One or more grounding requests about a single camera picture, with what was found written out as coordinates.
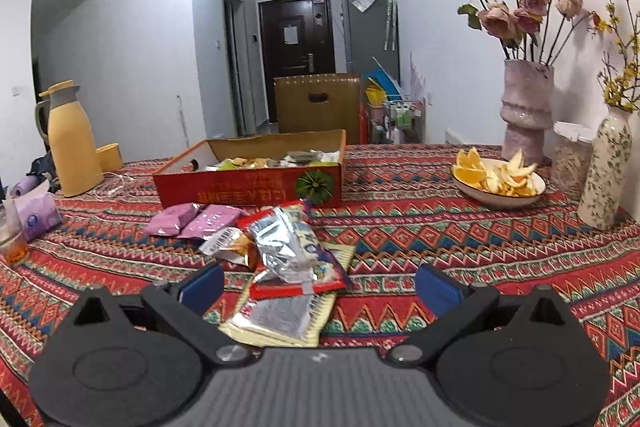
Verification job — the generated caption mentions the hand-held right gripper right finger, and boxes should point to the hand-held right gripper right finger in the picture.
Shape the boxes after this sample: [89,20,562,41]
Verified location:
[387,263,571,369]

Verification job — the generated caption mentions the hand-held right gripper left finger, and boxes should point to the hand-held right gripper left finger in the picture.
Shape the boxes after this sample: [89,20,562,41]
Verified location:
[70,263,253,369]

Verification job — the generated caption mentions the purple snack packet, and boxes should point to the purple snack packet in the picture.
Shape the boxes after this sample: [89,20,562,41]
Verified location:
[177,204,249,241]
[144,203,202,238]

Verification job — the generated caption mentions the yellow green snack packet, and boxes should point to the yellow green snack packet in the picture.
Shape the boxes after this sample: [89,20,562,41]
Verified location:
[218,241,357,349]

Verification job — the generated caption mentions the silver foil snack packet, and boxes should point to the silver foil snack packet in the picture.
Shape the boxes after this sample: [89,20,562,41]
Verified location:
[248,206,332,296]

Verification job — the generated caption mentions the red cardboard box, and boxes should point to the red cardboard box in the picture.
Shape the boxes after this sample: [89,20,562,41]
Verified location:
[152,129,347,210]

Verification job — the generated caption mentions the red snack packet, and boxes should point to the red snack packet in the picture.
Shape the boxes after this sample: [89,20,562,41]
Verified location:
[235,201,352,304]

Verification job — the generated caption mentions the pile of snack packets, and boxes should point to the pile of snack packets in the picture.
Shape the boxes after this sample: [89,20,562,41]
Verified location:
[204,148,344,172]

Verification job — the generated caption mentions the white bowl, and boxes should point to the white bowl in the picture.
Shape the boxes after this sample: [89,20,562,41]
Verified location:
[449,162,547,209]

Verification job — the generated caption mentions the pile of orange peels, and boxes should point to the pile of orange peels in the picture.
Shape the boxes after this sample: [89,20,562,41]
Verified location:
[452,146,542,197]

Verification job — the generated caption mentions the yellow cup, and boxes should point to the yellow cup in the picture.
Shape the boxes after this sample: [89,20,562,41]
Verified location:
[95,143,125,174]

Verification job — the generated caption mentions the thin mop stick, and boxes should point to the thin mop stick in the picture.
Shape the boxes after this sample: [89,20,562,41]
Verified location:
[175,94,189,148]

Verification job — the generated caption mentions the storage cart with bottles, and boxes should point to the storage cart with bottles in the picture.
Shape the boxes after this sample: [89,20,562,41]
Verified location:
[365,99,427,146]

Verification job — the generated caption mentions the purple tissue pack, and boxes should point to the purple tissue pack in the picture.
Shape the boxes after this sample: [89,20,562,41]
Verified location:
[13,193,64,244]

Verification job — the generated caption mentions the clear cereal jar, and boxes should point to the clear cereal jar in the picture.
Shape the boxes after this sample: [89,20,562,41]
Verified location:
[550,121,599,201]

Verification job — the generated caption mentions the yellow thermos jug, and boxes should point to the yellow thermos jug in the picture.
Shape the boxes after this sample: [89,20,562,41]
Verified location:
[35,80,106,198]

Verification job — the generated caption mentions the glass cup with tea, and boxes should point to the glass cup with tea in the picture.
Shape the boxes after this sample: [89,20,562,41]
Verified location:
[0,198,32,266]

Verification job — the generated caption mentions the dark clothes pile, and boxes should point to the dark clothes pile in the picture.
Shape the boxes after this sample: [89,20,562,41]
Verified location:
[26,151,62,194]

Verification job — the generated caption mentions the pink ceramic vase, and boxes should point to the pink ceramic vase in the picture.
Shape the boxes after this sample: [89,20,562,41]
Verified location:
[501,59,556,166]

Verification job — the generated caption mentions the floral print vase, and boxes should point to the floral print vase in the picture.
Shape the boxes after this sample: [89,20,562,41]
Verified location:
[577,103,634,232]

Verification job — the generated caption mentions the purple rolled mat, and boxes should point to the purple rolled mat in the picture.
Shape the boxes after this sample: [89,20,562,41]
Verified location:
[10,179,51,199]

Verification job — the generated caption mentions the blue folder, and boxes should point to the blue folder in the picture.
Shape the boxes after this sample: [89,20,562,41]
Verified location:
[361,55,402,101]

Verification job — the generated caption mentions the dark entrance door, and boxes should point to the dark entrance door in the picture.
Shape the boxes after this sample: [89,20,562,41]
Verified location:
[258,0,335,126]

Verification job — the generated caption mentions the grey refrigerator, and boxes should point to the grey refrigerator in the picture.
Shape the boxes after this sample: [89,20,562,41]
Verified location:
[341,0,401,84]

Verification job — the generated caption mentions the white folded umbrella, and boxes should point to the white folded umbrella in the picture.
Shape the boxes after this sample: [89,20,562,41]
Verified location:
[383,0,399,54]

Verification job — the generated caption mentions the yellow flower branches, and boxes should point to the yellow flower branches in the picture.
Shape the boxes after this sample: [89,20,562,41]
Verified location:
[595,0,640,114]

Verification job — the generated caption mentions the white cable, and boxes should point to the white cable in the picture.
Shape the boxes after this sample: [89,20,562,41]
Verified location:
[94,172,137,202]

